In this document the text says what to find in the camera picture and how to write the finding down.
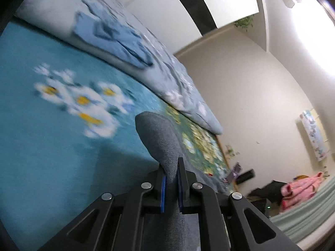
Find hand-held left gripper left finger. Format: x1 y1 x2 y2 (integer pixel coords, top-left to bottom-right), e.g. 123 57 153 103
38 164 167 251

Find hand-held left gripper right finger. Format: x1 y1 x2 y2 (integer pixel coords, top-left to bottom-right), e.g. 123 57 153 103
177 157 301 251

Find dark grey garment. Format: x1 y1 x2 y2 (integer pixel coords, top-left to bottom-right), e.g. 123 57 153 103
135 111 236 251

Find purple pink box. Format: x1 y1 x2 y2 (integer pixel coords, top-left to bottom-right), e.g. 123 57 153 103
226 162 242 184

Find black rectangular device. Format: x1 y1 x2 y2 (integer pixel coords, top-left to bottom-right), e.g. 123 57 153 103
236 169 255 183

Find dark cloth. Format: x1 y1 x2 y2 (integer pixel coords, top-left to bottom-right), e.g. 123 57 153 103
247 180 286 204

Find blue floral quilt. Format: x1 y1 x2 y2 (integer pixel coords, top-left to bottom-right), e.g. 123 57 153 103
16 0 224 136

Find pink quilt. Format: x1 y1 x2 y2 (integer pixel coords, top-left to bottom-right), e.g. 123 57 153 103
281 171 327 212

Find teal floral blanket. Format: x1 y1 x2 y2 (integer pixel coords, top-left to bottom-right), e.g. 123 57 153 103
0 21 236 251

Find pale green bedsheet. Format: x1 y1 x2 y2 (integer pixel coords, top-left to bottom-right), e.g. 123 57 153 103
268 175 335 243

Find light blue cloth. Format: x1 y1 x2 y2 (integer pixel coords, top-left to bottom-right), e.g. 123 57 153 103
72 0 155 70

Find green potted plant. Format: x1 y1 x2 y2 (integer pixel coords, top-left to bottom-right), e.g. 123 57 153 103
234 15 255 32

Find white wardrobe with black stripe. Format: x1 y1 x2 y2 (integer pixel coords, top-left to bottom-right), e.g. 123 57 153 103
107 0 261 55

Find wooden bed rail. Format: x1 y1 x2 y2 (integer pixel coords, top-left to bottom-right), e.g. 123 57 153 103
216 134 238 191

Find floral wall hanging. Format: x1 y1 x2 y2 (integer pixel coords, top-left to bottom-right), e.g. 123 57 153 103
300 108 330 162

